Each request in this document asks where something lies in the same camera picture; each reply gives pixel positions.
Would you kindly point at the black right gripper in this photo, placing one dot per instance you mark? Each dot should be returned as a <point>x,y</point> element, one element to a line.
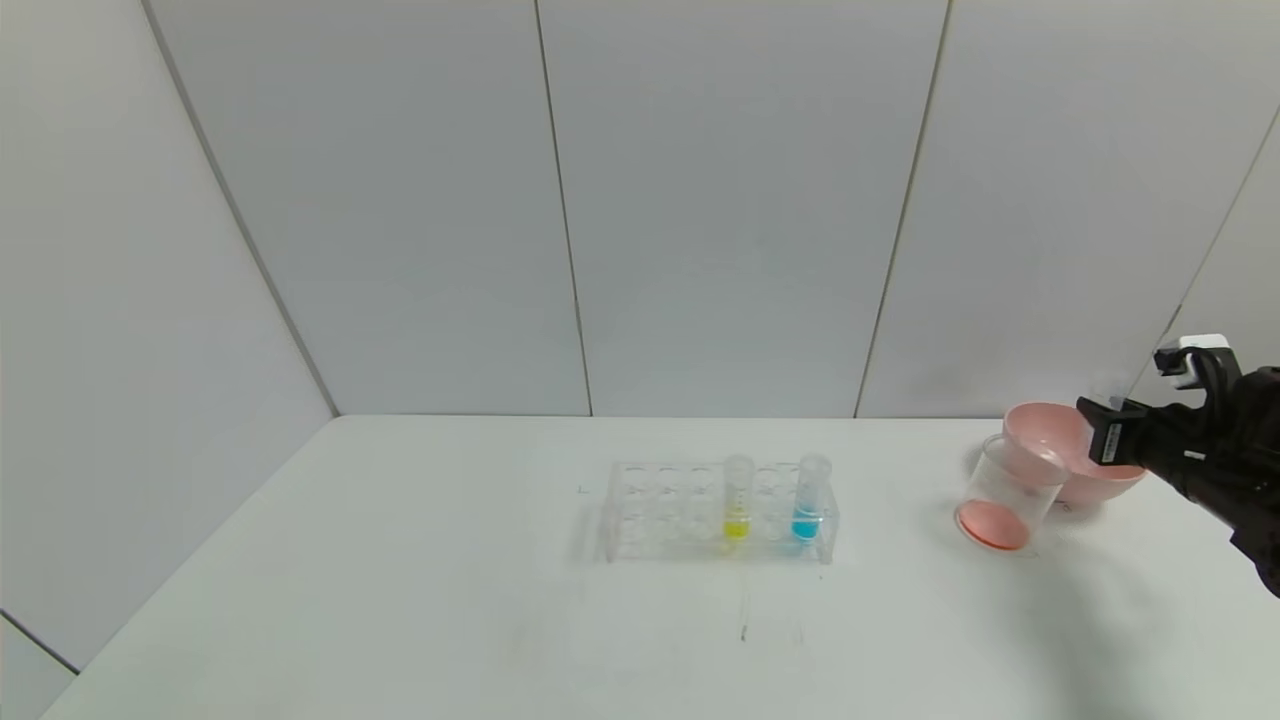
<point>1112,441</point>

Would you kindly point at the clear graduated plastic test tube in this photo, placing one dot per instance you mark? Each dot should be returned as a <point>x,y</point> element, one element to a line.
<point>737,500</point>

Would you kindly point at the test tube with blue liquid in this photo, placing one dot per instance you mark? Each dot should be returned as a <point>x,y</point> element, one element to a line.
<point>809,500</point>

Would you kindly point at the clear acrylic test tube rack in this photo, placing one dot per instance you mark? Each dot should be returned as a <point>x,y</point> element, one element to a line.
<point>670,510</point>

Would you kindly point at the pink plastic bowl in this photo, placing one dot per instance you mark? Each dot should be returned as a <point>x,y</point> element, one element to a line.
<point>1040,430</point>

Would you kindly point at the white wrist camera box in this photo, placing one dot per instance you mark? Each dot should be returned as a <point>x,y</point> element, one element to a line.
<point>1180,365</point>

